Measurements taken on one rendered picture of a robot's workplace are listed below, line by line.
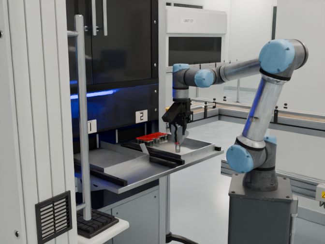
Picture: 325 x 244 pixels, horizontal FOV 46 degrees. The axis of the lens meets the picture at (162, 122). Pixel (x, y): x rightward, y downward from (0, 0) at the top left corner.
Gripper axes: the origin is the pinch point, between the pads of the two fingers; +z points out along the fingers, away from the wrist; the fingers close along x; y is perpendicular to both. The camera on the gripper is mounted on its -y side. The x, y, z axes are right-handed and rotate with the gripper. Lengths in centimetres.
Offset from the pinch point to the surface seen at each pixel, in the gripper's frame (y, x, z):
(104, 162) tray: -28.1, 18.1, 7.1
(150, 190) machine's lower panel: 13.5, 30.8, 36.5
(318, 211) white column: 158, -12, 85
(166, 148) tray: 6.8, 13.0, 7.1
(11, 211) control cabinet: -90, -20, -3
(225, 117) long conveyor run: 97, 37, 8
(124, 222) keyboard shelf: -51, -19, 15
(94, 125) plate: -23.8, 30.4, -7.2
